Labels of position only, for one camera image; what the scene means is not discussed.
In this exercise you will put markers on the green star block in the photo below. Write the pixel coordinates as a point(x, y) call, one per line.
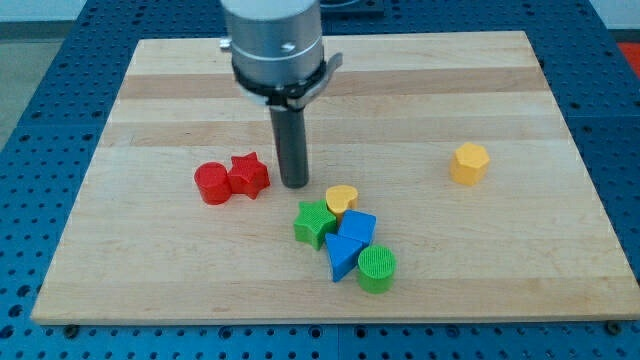
point(313, 222)

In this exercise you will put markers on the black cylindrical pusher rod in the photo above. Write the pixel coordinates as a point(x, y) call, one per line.
point(291, 147)

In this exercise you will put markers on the blue triangle block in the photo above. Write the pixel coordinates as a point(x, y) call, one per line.
point(343, 253)

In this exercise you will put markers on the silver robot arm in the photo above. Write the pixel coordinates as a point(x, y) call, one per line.
point(278, 59)

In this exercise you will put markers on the blue cube block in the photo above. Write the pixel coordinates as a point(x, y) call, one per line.
point(358, 226)

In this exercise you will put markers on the red star block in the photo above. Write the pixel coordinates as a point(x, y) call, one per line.
point(248, 175)

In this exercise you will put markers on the yellow heart block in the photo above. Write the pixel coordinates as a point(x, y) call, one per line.
point(340, 198)

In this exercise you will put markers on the green cylinder block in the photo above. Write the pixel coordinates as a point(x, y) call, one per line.
point(376, 269)

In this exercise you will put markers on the wooden board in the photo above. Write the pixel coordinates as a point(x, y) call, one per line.
point(530, 242)

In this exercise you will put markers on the yellow hexagon block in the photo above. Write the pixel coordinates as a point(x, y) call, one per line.
point(469, 164)

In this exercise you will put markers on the red cylinder block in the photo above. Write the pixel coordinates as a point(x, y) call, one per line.
point(213, 184)

